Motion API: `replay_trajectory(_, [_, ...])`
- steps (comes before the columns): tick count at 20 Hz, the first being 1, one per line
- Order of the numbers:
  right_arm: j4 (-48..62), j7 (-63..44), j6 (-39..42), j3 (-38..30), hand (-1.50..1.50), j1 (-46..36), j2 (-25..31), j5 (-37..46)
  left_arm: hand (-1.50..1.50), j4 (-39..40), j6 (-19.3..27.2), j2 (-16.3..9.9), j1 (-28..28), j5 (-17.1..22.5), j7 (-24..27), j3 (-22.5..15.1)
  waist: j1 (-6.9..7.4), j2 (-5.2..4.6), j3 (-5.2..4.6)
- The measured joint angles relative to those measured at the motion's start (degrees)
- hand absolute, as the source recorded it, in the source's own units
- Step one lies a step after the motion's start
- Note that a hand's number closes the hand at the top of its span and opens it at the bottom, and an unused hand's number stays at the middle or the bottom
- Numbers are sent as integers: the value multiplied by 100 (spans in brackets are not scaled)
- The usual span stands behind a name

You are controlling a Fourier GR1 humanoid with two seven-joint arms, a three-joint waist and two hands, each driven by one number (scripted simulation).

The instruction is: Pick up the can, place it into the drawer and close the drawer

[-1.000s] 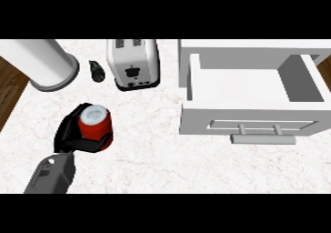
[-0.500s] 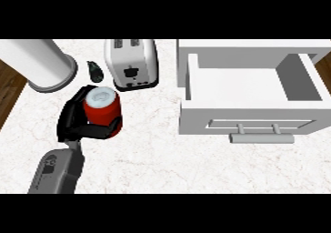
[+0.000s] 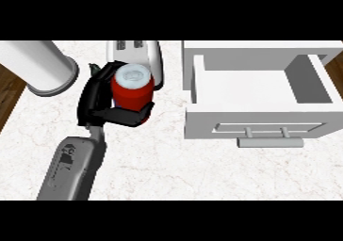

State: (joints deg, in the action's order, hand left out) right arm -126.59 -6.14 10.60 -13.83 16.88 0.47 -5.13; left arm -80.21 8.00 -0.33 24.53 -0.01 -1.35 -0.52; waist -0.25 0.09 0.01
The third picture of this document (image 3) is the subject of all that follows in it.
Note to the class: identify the white cabinet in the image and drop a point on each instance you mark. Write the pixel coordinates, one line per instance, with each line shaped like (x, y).
(258, 53)

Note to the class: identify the white paper towel roll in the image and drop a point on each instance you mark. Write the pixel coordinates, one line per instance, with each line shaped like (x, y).
(38, 67)

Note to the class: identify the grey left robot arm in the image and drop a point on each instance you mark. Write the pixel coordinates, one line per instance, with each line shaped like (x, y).
(72, 166)

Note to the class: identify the red can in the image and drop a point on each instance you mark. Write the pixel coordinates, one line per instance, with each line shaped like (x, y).
(132, 92)

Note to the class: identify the white drawer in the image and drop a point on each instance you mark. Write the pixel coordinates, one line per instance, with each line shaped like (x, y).
(262, 106)

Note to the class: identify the white toaster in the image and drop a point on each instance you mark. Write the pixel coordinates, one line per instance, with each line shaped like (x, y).
(143, 53)

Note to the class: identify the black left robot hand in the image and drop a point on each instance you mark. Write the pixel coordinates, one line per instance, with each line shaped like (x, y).
(93, 103)

